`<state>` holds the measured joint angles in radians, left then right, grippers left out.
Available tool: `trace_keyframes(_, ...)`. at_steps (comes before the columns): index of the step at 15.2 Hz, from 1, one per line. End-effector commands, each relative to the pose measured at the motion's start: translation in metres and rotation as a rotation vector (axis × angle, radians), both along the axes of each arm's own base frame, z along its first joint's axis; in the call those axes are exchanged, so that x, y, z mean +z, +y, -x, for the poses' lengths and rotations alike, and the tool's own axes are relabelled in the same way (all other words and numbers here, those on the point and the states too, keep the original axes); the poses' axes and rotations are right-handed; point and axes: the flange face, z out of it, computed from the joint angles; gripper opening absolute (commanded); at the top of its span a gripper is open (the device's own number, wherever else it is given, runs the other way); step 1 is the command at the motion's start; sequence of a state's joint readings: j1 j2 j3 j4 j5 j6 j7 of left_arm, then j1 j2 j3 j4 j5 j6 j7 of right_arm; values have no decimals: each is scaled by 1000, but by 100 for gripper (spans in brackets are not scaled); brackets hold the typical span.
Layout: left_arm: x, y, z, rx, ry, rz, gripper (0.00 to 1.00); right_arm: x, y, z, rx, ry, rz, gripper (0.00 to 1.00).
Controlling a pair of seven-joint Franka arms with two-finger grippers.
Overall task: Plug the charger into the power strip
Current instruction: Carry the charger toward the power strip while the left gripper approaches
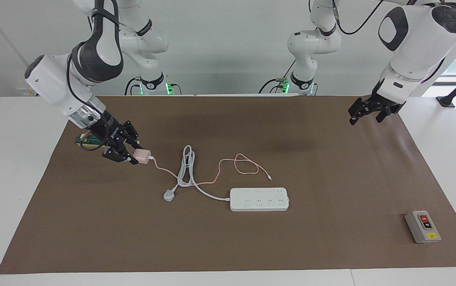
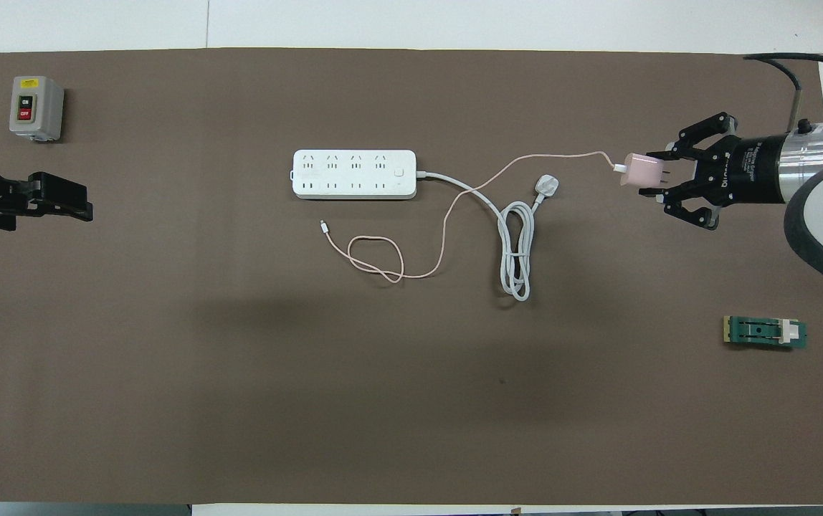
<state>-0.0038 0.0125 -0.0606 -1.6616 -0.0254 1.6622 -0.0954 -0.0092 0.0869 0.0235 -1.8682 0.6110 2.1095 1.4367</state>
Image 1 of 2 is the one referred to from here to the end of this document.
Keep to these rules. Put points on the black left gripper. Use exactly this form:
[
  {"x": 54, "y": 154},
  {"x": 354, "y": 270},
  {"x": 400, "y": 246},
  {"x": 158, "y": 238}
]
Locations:
[{"x": 385, "y": 99}]

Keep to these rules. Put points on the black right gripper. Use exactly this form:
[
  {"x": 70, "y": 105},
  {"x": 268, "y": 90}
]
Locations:
[{"x": 111, "y": 133}]

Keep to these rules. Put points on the pink charger block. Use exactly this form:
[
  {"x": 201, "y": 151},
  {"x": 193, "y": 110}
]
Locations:
[{"x": 142, "y": 156}]

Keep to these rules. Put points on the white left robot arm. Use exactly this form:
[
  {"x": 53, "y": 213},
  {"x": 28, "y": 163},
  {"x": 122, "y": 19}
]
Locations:
[{"x": 418, "y": 47}]

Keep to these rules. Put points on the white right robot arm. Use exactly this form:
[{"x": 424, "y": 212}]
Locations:
[{"x": 53, "y": 79}]

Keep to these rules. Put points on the white power strip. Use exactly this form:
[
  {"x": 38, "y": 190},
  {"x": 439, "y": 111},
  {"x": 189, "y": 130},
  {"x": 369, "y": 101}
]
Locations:
[{"x": 259, "y": 199}]

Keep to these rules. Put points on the brown table mat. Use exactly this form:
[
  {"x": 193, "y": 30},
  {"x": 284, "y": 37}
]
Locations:
[{"x": 228, "y": 238}]

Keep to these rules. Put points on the green knife switch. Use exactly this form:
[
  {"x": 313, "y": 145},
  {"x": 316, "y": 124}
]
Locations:
[{"x": 83, "y": 143}]

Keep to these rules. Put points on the white wall socket box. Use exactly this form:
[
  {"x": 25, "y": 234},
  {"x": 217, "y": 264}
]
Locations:
[{"x": 27, "y": 92}]

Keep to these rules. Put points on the grey on-off switch box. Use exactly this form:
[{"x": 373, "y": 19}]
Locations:
[{"x": 422, "y": 226}]

